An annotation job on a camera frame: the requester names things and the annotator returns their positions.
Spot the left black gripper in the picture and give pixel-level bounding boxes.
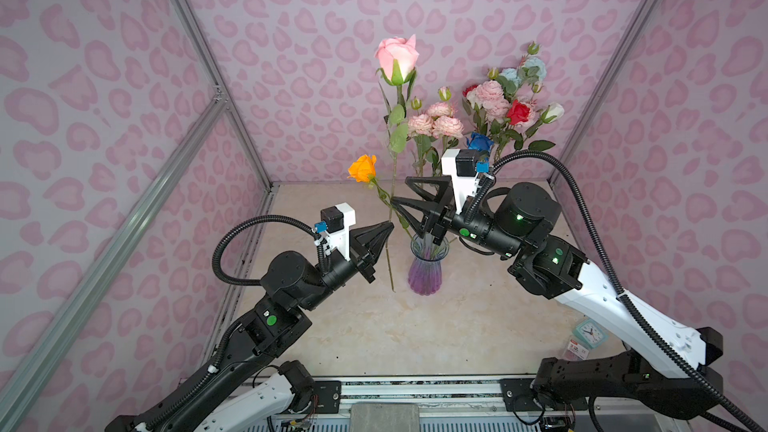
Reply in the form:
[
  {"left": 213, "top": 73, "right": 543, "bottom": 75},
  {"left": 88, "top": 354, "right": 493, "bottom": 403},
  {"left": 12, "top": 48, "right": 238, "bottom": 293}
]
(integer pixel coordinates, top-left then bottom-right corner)
[{"left": 299, "top": 219, "right": 390, "bottom": 315}]

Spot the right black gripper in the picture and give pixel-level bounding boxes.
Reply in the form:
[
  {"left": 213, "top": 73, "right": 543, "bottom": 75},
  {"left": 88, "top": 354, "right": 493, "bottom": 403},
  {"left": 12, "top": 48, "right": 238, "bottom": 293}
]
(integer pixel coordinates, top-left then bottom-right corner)
[{"left": 393, "top": 174, "right": 526, "bottom": 258}]

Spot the purple blue glass vase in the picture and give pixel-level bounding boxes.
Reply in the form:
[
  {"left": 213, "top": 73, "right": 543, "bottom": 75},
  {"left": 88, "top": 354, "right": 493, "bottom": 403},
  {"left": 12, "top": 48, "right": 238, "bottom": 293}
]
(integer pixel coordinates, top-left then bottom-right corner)
[{"left": 408, "top": 236, "right": 450, "bottom": 296}]

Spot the orange flower stem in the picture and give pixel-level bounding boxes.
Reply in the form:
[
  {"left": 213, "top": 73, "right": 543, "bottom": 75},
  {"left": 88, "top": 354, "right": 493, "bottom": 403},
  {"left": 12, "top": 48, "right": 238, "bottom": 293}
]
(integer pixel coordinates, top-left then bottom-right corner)
[{"left": 348, "top": 155, "right": 413, "bottom": 238}]

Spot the blue flower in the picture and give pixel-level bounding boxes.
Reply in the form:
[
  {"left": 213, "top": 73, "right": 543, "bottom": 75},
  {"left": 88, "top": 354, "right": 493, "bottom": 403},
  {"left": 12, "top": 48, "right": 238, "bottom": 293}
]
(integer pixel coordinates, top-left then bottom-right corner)
[{"left": 466, "top": 132, "right": 494, "bottom": 154}]

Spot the small red rose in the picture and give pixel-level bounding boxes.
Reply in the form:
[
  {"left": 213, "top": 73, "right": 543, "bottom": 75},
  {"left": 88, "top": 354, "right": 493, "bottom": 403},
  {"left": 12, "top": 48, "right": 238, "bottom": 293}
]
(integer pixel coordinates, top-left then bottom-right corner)
[{"left": 480, "top": 99, "right": 533, "bottom": 151}]

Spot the pink carnation sprig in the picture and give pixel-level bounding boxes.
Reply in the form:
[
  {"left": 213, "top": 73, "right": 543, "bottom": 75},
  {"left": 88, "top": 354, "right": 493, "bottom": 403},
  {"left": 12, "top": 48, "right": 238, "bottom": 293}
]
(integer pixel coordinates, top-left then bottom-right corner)
[{"left": 464, "top": 68, "right": 509, "bottom": 134}]

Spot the white rose long stem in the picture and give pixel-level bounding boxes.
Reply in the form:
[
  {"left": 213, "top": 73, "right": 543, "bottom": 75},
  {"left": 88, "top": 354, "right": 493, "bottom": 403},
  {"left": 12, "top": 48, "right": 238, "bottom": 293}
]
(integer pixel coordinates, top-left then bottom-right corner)
[{"left": 496, "top": 102, "right": 565, "bottom": 158}]

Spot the pink rose long stem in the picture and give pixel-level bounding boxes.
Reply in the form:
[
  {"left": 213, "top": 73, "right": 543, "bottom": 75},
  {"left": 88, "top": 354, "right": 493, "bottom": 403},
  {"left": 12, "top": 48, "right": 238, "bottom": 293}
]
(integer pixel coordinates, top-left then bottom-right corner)
[{"left": 374, "top": 34, "right": 420, "bottom": 292}]

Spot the light blue flower sprig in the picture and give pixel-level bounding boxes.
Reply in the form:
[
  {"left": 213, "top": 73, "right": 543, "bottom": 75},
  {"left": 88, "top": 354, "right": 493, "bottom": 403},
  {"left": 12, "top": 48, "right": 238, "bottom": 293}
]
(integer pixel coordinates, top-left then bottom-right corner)
[{"left": 495, "top": 42, "right": 548, "bottom": 98}]

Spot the red rose long stem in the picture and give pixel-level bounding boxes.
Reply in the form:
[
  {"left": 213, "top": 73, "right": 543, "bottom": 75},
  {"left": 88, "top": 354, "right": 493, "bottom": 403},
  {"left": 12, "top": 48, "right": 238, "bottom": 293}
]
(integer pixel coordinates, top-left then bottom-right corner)
[{"left": 462, "top": 84, "right": 480, "bottom": 98}]

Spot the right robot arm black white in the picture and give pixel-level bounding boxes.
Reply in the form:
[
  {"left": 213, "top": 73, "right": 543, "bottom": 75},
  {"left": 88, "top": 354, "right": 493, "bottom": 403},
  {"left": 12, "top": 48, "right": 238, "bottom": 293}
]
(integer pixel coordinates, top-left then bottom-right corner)
[{"left": 393, "top": 176, "right": 723, "bottom": 420}]

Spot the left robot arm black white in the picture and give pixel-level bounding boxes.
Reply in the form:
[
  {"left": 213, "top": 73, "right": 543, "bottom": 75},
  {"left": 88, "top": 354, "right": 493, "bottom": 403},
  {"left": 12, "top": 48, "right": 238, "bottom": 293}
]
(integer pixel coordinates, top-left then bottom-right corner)
[{"left": 106, "top": 215, "right": 394, "bottom": 431}]

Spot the small clock card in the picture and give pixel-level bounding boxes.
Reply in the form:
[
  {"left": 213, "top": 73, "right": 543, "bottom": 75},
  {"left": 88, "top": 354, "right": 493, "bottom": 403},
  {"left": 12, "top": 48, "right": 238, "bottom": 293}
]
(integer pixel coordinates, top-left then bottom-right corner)
[{"left": 563, "top": 319, "right": 609, "bottom": 361}]

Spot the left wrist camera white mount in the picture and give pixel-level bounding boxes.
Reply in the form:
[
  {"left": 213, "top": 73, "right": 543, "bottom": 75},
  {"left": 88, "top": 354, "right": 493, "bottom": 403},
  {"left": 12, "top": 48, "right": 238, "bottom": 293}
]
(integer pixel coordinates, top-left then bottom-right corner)
[{"left": 314, "top": 203, "right": 356, "bottom": 260}]

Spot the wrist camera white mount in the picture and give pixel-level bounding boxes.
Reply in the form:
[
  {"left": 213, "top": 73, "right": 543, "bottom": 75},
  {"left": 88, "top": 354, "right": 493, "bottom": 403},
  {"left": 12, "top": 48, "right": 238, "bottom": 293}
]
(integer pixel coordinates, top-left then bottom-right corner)
[
  {"left": 441, "top": 148, "right": 490, "bottom": 214},
  {"left": 314, "top": 203, "right": 356, "bottom": 260}
]

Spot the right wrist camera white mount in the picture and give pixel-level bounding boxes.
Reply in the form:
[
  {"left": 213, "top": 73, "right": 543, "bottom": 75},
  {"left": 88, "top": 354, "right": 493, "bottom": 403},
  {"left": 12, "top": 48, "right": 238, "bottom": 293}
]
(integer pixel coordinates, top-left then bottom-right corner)
[{"left": 441, "top": 148, "right": 490, "bottom": 214}]

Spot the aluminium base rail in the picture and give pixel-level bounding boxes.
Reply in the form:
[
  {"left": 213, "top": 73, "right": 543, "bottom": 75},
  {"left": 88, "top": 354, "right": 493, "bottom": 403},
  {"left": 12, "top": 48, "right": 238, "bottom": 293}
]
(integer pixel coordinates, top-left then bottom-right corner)
[{"left": 239, "top": 374, "right": 661, "bottom": 432}]

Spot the right black corrugated cable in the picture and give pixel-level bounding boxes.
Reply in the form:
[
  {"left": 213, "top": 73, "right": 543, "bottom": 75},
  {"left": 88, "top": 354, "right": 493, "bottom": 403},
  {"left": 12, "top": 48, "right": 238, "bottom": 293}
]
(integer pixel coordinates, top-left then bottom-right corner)
[{"left": 464, "top": 149, "right": 768, "bottom": 432}]

